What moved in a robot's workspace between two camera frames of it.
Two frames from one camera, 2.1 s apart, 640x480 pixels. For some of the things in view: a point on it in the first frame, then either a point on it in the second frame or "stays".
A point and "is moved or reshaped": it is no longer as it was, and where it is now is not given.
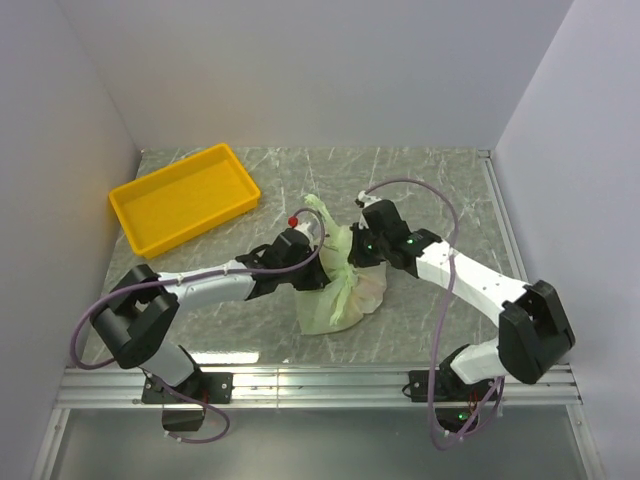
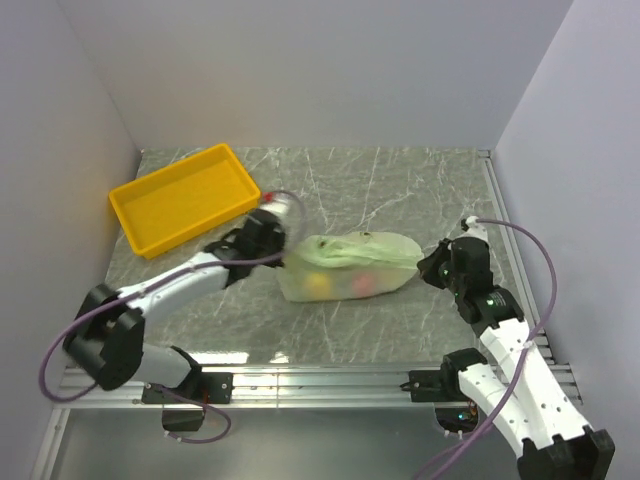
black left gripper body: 305,277 to 276,246
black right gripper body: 369,249 to 453,280
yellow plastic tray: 170,206 stays
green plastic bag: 354,291 is moved or reshaped
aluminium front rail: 112,387 stays
